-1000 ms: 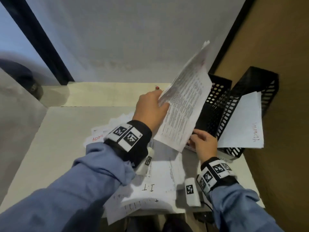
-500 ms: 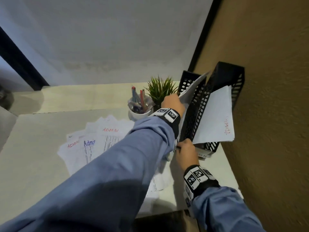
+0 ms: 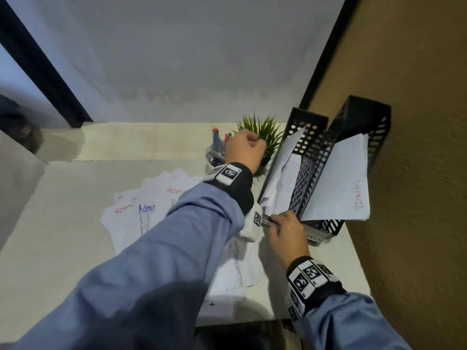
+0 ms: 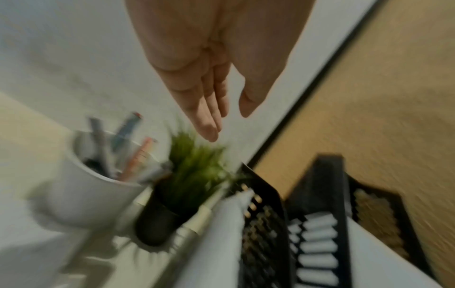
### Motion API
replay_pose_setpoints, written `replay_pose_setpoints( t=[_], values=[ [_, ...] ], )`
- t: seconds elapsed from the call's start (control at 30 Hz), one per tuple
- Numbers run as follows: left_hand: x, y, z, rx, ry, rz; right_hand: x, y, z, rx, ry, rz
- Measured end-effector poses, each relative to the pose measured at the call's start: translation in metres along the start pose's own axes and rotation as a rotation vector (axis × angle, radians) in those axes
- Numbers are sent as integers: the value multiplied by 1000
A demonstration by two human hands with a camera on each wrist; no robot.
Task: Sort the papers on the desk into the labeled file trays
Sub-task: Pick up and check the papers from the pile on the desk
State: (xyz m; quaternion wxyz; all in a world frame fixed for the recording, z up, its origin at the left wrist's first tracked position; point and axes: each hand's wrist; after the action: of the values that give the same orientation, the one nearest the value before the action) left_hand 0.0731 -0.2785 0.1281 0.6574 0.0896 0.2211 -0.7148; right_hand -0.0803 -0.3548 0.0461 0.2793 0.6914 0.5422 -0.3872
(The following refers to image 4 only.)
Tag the white pen cup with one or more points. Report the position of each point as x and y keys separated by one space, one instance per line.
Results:
x=85 y=197

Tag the person's left hand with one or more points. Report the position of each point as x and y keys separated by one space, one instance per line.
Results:
x=213 y=33

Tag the green plant in black pot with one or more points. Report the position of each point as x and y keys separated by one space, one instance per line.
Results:
x=192 y=174

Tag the plain white paper sheet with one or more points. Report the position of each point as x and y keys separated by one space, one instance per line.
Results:
x=216 y=247

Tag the orange pen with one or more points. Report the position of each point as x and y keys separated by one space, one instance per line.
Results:
x=137 y=160

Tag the white table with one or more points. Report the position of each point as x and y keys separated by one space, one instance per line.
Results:
x=21 y=267

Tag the white paper sheet red heading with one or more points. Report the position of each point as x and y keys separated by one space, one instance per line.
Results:
x=373 y=267

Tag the grey white marker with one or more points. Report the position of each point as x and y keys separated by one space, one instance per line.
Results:
x=101 y=143

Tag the red-capped marker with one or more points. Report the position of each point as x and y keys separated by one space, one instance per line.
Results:
x=126 y=130

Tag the black ADMIN file holder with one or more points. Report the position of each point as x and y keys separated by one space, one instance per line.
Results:
x=330 y=182

